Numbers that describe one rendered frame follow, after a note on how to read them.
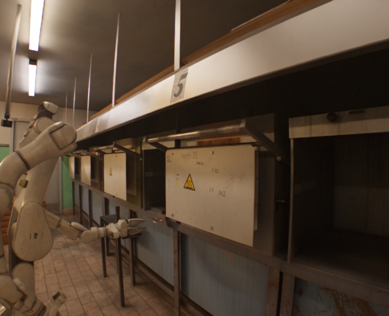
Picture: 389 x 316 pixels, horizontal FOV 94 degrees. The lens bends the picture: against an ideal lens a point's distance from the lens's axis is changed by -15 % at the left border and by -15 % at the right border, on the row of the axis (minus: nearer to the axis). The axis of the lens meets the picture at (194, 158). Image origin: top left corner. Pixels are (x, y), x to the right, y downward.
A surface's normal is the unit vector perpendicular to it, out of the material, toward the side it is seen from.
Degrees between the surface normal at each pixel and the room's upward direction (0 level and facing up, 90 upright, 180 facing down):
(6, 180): 95
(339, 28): 80
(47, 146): 91
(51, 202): 90
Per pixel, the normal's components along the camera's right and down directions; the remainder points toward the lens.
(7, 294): 0.77, 0.21
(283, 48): -0.75, -0.18
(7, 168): 0.59, -0.15
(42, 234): 0.82, -0.03
